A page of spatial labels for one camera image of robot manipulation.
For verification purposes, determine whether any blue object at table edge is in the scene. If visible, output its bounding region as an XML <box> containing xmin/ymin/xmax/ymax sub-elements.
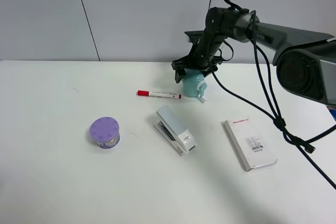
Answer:
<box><xmin>327</xmin><ymin>106</ymin><xmax>336</xmax><ymax>120</ymax></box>

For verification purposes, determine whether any red capped white marker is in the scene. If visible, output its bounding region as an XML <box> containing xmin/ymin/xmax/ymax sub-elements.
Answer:
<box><xmin>136</xmin><ymin>90</ymin><xmax>182</xmax><ymax>100</ymax></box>

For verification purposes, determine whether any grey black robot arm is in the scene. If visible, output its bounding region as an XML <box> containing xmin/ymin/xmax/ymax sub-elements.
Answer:
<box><xmin>172</xmin><ymin>7</ymin><xmax>335</xmax><ymax>106</ymax></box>

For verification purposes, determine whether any purple lidded round container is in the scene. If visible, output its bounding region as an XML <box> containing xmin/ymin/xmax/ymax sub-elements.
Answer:
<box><xmin>89</xmin><ymin>116</ymin><xmax>120</xmax><ymax>149</ymax></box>

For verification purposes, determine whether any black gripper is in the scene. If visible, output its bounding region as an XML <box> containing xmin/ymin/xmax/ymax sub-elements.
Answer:
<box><xmin>172</xmin><ymin>30</ymin><xmax>224</xmax><ymax>83</ymax></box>

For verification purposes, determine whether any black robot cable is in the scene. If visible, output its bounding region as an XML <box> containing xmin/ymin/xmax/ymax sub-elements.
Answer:
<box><xmin>208</xmin><ymin>0</ymin><xmax>336</xmax><ymax>190</ymax></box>

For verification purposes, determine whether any white flat cardboard box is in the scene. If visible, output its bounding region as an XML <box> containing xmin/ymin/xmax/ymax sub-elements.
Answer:
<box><xmin>224</xmin><ymin>117</ymin><xmax>278</xmax><ymax>172</ymax></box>

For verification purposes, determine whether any white grey stapler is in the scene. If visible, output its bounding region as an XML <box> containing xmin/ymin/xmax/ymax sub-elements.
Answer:
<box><xmin>153</xmin><ymin>106</ymin><xmax>197</xmax><ymax>156</ymax></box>

